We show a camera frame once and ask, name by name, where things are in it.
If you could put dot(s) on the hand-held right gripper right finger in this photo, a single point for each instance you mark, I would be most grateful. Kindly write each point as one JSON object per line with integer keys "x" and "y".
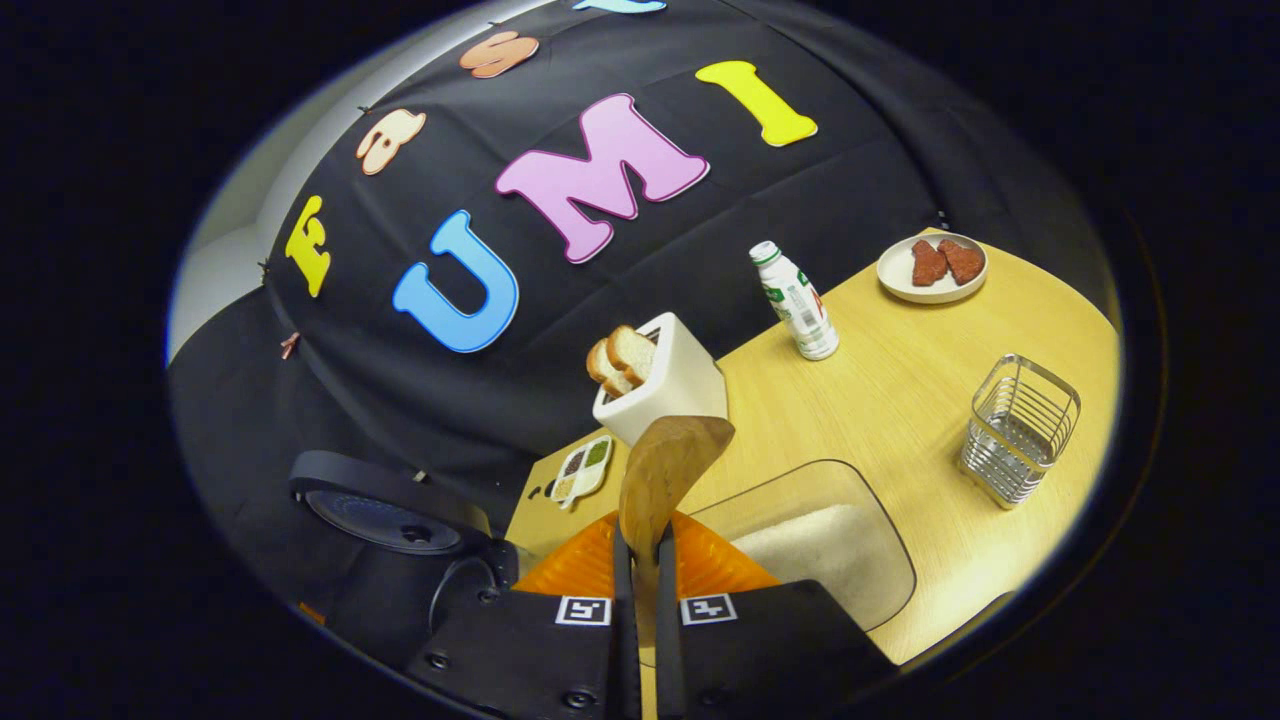
{"x": 667, "y": 650}

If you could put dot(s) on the red meat slice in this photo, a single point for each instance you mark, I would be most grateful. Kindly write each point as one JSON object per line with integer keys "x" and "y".
{"x": 928, "y": 264}
{"x": 964, "y": 261}

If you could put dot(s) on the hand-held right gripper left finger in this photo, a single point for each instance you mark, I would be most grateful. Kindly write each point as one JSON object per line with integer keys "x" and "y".
{"x": 622, "y": 640}

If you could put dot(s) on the black backdrop cloth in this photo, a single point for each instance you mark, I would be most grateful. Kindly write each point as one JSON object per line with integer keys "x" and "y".
{"x": 400, "y": 400}

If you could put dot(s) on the red clothespin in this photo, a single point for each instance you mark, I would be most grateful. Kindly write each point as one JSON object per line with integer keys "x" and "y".
{"x": 290, "y": 346}

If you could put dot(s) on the white round plate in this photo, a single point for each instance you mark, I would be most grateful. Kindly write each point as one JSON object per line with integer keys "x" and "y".
{"x": 900, "y": 285}

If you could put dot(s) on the white toaster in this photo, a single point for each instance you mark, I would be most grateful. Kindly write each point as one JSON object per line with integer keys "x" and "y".
{"x": 685, "y": 385}

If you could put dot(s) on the dark grey rice cooker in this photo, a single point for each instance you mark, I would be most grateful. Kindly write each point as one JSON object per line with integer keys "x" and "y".
{"x": 380, "y": 520}

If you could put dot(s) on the wooden spoon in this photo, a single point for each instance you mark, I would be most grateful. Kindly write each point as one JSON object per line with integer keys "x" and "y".
{"x": 665, "y": 470}

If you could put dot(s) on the white drink bottle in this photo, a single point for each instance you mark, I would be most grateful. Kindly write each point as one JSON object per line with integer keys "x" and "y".
{"x": 798, "y": 305}

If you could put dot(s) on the clear box of rice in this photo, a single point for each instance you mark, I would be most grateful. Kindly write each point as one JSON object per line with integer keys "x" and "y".
{"x": 830, "y": 550}

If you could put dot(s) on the toast bread slice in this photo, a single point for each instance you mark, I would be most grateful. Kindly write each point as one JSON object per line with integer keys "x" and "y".
{"x": 632, "y": 352}
{"x": 608, "y": 370}

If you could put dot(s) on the white divided condiment dish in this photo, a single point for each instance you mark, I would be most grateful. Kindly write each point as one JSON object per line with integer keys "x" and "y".
{"x": 582, "y": 472}

